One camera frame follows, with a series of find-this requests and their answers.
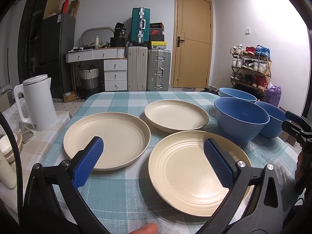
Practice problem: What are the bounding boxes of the blue bowl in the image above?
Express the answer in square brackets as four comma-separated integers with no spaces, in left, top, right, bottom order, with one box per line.
[255,101,286,138]
[218,87,257,103]
[214,97,270,143]

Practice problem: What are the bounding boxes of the cream plate front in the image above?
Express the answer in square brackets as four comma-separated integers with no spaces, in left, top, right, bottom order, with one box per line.
[148,130,251,217]

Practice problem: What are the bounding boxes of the cream plate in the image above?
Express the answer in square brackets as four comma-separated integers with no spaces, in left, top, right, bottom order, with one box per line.
[144,99,209,133]
[148,130,251,217]
[63,112,151,171]

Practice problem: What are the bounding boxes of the blue bowl front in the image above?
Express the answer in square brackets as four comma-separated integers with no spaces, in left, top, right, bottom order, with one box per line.
[214,97,270,143]

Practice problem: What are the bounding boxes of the blue bowl back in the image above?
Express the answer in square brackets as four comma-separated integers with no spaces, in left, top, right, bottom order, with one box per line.
[218,87,257,103]

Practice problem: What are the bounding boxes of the cream plate back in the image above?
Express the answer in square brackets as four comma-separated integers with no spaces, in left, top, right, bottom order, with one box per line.
[144,99,209,133]

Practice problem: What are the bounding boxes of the small cream bowls stack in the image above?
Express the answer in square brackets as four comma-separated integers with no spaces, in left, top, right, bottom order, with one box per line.
[0,132,22,163]

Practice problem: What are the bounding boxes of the right hand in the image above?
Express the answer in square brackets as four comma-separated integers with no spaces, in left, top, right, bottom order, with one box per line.
[295,151,304,183]

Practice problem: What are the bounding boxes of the left hand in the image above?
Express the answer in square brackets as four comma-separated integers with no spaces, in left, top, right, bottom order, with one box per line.
[129,223,158,234]

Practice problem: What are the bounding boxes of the purple bag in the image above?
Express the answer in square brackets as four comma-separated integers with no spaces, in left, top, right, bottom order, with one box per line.
[263,83,282,107]

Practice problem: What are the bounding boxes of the beige checked side cloth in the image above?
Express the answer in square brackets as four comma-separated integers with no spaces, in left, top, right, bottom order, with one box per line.
[1,111,72,215]

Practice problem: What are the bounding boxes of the wooden shoe rack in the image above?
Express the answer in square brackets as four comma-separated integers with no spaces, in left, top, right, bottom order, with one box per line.
[230,54,272,92]

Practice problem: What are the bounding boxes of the small floor cardboard box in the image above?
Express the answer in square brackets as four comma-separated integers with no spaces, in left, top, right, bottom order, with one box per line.
[63,91,76,103]

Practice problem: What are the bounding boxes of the cream thermos bottle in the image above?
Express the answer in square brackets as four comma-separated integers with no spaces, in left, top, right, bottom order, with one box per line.
[0,152,17,189]

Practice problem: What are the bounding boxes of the woven laundry basket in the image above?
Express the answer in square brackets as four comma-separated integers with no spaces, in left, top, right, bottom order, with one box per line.
[79,66,100,98]

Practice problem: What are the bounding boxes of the white electric kettle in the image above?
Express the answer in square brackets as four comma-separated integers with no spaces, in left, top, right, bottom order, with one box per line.
[14,74,58,131]

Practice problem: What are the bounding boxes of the silver suitcase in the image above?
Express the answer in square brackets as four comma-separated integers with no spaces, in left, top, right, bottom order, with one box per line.
[146,49,171,91]

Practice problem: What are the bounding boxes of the white drawer desk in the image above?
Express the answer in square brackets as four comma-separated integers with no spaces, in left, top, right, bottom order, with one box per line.
[66,48,128,91]

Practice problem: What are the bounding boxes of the beige suitcase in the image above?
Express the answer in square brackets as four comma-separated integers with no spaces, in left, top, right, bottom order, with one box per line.
[127,47,148,91]

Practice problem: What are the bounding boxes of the black bag on desk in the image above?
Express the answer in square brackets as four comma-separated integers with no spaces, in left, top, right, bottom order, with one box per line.
[110,22,126,48]

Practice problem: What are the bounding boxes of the black refrigerator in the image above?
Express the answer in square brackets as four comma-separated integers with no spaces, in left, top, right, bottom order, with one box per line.
[40,13,76,98]

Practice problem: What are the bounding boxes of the oval mirror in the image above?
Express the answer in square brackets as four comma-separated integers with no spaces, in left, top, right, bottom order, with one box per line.
[80,27,114,46]

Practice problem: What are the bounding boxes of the wooden door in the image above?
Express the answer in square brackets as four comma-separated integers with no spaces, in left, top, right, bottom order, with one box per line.
[171,0,213,88]

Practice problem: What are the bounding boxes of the stacked shoe boxes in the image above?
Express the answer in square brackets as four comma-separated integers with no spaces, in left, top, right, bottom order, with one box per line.
[148,22,167,49]

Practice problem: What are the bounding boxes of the green suitcase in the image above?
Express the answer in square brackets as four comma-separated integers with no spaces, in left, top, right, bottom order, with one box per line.
[129,7,150,47]

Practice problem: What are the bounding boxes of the black cable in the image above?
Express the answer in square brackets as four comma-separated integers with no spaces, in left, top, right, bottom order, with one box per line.
[0,111,25,215]

